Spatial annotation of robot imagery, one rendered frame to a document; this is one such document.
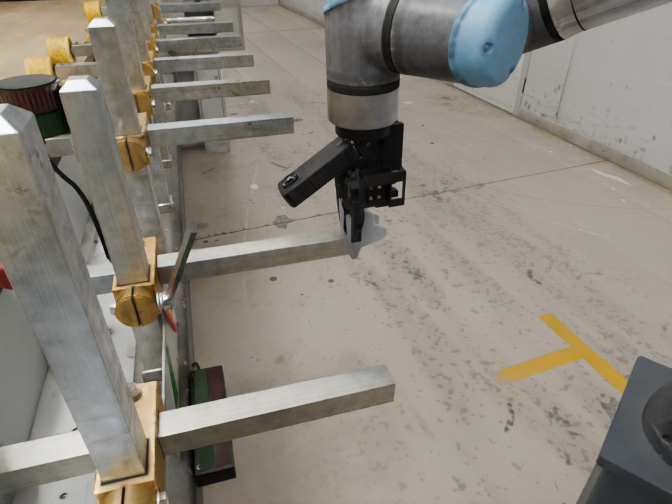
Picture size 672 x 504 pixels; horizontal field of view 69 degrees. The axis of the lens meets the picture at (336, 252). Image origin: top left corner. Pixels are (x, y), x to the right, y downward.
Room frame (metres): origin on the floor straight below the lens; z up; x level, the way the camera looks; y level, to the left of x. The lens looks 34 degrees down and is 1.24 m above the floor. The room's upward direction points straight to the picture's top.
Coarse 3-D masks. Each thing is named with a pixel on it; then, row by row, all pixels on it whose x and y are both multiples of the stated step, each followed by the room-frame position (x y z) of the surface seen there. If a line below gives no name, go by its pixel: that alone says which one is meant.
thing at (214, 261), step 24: (264, 240) 0.60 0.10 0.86; (288, 240) 0.60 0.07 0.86; (312, 240) 0.60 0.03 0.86; (336, 240) 0.60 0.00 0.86; (96, 264) 0.54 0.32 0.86; (168, 264) 0.54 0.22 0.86; (192, 264) 0.54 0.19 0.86; (216, 264) 0.55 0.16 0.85; (240, 264) 0.56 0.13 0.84; (264, 264) 0.57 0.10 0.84; (96, 288) 0.51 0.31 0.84
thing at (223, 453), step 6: (210, 372) 0.49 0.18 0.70; (216, 372) 0.49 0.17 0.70; (210, 378) 0.48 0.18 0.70; (216, 378) 0.48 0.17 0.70; (210, 384) 0.47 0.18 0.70; (216, 384) 0.47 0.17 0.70; (222, 384) 0.47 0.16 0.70; (210, 390) 0.46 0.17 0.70; (216, 390) 0.46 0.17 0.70; (222, 390) 0.46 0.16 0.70; (210, 396) 0.45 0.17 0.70; (216, 396) 0.45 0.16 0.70; (222, 396) 0.45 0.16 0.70; (216, 444) 0.37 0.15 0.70; (222, 444) 0.37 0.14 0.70; (228, 444) 0.37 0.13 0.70; (216, 450) 0.37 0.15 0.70; (222, 450) 0.37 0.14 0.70; (228, 450) 0.37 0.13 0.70; (216, 456) 0.36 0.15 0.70; (222, 456) 0.36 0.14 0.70; (228, 456) 0.36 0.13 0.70; (216, 462) 0.35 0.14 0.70; (222, 462) 0.35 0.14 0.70; (228, 462) 0.35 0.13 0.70
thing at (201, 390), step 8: (200, 376) 0.48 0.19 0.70; (200, 384) 0.47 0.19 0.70; (200, 392) 0.46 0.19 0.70; (208, 392) 0.46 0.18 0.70; (200, 400) 0.44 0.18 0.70; (208, 400) 0.44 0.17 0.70; (200, 448) 0.37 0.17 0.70; (208, 448) 0.37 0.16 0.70; (200, 456) 0.36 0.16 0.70; (208, 456) 0.36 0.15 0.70; (200, 464) 0.35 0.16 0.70; (208, 464) 0.35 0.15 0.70
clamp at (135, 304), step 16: (144, 240) 0.58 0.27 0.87; (112, 288) 0.47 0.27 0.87; (128, 288) 0.47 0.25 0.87; (144, 288) 0.48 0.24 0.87; (160, 288) 0.52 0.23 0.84; (112, 304) 0.46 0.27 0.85; (128, 304) 0.46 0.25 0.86; (144, 304) 0.46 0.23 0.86; (128, 320) 0.45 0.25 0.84; (144, 320) 0.46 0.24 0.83
